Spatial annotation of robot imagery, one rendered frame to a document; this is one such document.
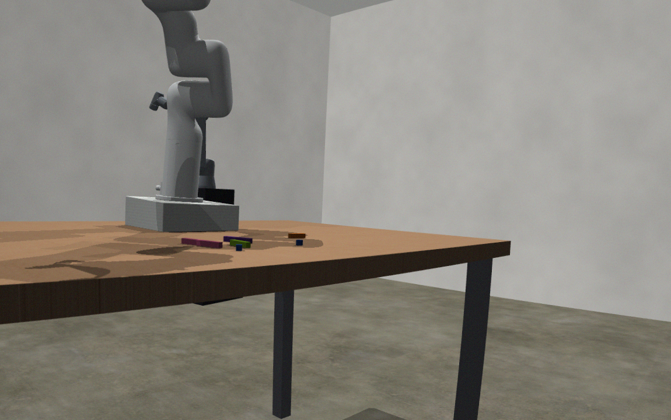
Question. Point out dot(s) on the purple rod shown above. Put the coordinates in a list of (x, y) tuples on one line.
[(228, 238)]

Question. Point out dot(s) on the pink rod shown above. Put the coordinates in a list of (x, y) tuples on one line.
[(198, 242)]

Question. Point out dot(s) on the lime green rod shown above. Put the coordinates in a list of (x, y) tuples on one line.
[(245, 244)]

